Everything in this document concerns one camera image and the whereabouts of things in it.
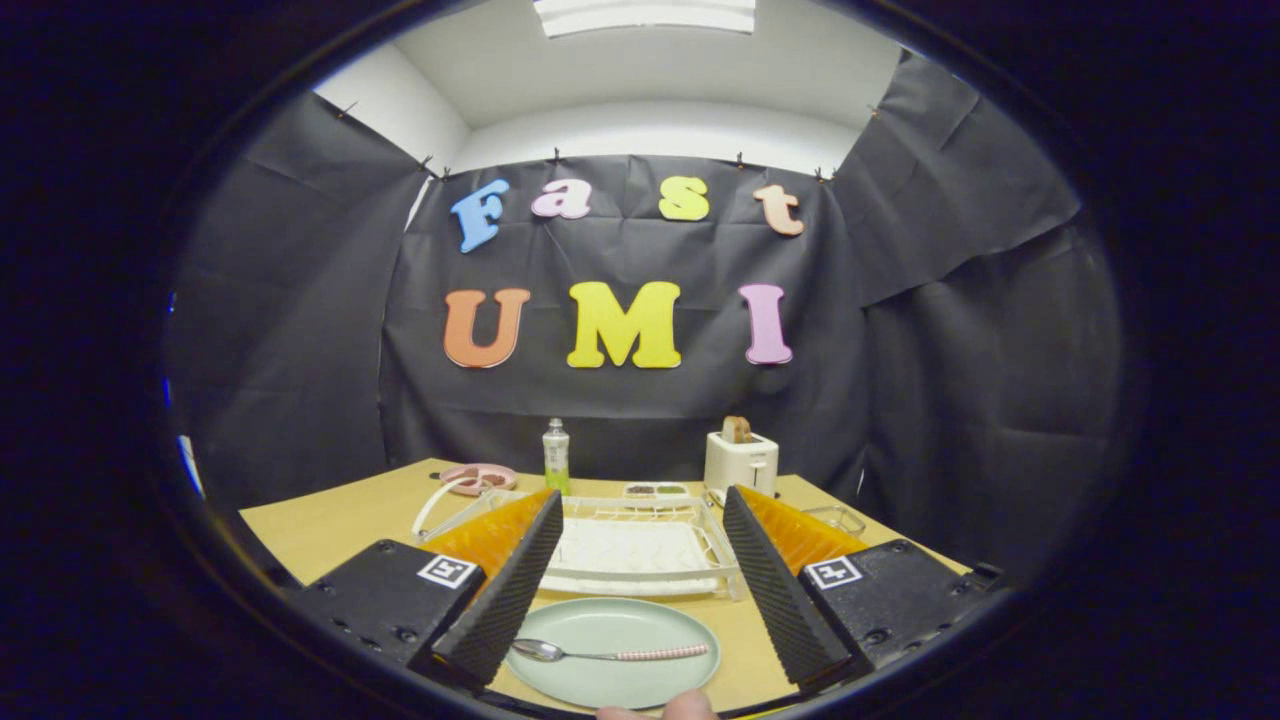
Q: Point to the light green plate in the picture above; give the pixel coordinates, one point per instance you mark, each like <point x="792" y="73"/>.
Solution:
<point x="620" y="680"/>

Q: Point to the white drip tray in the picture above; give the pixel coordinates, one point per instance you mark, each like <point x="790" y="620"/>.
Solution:
<point x="620" y="550"/>

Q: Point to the clear bottle with green drink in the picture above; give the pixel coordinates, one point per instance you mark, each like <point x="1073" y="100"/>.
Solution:
<point x="556" y="455"/>

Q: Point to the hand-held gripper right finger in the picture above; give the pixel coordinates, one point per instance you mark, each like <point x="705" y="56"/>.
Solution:
<point x="785" y="600"/>

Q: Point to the pink oval plate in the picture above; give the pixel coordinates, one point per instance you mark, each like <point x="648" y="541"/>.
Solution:
<point x="507" y="478"/>

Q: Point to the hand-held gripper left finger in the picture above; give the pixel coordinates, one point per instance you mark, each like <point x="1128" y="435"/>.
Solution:
<point x="505" y="600"/>

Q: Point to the white divided dish with beans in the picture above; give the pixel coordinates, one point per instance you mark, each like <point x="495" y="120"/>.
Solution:
<point x="655" y="495"/>

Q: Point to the black backdrop cloth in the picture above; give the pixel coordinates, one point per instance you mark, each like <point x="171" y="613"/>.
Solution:
<point x="620" y="400"/>

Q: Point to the brown bread slice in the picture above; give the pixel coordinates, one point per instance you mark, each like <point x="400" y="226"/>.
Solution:
<point x="737" y="430"/>

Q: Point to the ceiling light panel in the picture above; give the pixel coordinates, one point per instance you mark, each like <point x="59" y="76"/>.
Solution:
<point x="645" y="15"/>

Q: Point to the white toaster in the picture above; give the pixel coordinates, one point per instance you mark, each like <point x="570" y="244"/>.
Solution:
<point x="740" y="465"/>

